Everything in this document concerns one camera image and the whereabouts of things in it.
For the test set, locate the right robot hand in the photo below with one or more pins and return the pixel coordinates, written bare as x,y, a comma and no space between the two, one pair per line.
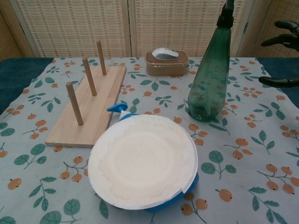
289,81

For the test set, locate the green spray bottle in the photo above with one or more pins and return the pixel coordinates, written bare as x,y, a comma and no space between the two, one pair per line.
210,81

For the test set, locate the blue bottle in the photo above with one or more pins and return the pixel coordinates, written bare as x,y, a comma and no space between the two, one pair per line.
116,107

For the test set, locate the bamboo folding screen panel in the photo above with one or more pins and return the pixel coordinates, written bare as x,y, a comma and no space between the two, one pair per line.
74,28
7,35
182,25
257,30

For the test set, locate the brown rounded box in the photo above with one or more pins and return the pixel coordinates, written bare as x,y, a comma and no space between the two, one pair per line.
165,67

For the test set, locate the white computer mouse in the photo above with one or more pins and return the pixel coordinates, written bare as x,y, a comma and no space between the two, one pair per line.
164,53

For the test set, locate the white paper plate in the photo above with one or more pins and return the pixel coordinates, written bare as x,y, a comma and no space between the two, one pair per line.
142,161

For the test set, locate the wooden peg rack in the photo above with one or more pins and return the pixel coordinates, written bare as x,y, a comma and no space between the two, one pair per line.
98,102

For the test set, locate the floral tablecloth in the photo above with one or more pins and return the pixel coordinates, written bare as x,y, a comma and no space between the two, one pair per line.
46,163

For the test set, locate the blue table cover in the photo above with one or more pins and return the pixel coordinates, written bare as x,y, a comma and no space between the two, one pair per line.
14,77

